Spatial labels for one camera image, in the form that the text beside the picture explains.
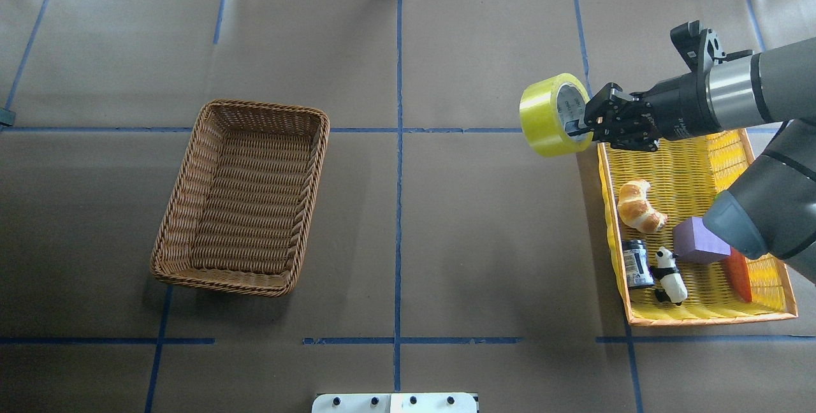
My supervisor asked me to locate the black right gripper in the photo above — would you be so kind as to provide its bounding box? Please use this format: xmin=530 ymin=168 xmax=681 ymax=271
xmin=564 ymin=73 xmax=718 ymax=152

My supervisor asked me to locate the yellow tape roll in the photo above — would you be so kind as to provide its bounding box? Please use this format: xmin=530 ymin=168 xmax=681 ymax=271
xmin=519 ymin=73 xmax=592 ymax=157

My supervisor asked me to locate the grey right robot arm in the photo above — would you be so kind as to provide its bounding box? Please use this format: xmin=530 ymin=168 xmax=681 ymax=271
xmin=558 ymin=38 xmax=814 ymax=282

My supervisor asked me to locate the yellow plastic basket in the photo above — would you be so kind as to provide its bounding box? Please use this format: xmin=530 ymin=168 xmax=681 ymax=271
xmin=597 ymin=129 xmax=798 ymax=326

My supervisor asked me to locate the brown wicker basket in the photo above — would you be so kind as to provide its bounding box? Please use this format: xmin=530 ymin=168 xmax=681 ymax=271
xmin=150 ymin=99 xmax=330 ymax=297

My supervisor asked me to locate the toy croissant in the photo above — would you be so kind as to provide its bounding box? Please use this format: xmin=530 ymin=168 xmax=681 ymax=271
xmin=616 ymin=180 xmax=668 ymax=234

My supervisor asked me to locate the small dark can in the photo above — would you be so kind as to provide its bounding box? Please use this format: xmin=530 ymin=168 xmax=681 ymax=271
xmin=622 ymin=239 xmax=655 ymax=290

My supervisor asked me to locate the purple foam block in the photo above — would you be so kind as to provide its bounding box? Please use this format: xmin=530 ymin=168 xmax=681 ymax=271
xmin=671 ymin=217 xmax=732 ymax=264

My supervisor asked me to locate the toy panda figure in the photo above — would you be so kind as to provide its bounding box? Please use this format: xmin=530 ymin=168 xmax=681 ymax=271
xmin=650 ymin=247 xmax=689 ymax=306

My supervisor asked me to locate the toy carrot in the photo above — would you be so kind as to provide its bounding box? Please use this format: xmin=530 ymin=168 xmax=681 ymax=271
xmin=720 ymin=247 xmax=753 ymax=303

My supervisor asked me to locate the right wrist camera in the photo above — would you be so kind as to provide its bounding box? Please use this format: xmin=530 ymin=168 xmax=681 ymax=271
xmin=669 ymin=20 xmax=754 ymax=73

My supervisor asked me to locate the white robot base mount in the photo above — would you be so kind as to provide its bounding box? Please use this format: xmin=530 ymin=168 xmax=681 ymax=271
xmin=311 ymin=392 xmax=480 ymax=412

